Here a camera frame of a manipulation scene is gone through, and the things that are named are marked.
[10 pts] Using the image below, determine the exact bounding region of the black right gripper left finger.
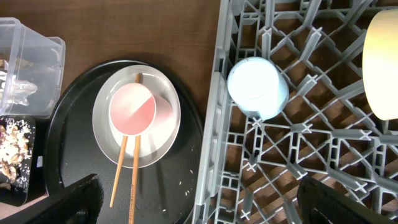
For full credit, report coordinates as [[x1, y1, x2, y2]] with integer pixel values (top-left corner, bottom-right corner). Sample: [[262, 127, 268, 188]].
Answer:
[[1, 174, 104, 224]]

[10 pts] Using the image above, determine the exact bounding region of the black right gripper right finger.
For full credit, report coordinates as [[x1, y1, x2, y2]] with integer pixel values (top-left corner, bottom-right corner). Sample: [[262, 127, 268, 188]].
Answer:
[[297, 176, 395, 224]]

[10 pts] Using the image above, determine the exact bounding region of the grey round plate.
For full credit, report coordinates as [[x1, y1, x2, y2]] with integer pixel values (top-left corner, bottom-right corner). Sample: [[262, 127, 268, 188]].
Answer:
[[92, 65, 181, 168]]

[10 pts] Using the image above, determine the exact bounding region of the food scraps and rice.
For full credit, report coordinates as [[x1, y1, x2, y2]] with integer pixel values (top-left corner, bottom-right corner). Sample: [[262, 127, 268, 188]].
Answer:
[[1, 118, 32, 190]]

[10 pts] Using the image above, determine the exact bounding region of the pink plastic cup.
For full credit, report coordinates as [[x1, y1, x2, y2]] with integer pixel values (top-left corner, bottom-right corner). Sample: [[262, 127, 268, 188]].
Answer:
[[109, 83, 173, 136]]

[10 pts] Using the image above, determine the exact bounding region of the white tissue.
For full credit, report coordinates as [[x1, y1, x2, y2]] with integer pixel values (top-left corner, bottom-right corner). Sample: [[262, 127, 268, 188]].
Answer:
[[5, 75, 38, 108]]

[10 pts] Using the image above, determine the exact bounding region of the blue plastic cup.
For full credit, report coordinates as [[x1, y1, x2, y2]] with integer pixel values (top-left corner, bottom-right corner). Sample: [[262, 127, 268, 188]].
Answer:
[[227, 57, 289, 121]]

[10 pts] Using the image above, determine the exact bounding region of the yellow bowl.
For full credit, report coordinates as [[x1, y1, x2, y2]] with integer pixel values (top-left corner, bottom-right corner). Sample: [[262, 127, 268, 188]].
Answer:
[[362, 9, 397, 120]]

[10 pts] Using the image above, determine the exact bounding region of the grey dishwasher rack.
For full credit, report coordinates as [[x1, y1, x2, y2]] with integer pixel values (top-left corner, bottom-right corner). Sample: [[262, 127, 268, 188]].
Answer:
[[192, 0, 397, 223]]

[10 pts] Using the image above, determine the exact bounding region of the clear plastic waste bin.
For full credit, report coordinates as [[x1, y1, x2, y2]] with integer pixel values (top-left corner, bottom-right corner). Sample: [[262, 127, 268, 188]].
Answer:
[[1, 17, 66, 118]]

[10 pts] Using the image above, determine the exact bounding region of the black rectangular tray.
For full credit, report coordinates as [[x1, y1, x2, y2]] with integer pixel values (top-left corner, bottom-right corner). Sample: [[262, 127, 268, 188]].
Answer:
[[1, 116, 47, 207]]

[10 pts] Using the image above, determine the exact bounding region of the round black serving tray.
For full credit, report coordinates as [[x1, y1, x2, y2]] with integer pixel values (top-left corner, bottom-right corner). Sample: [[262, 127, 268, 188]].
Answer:
[[44, 60, 203, 223]]

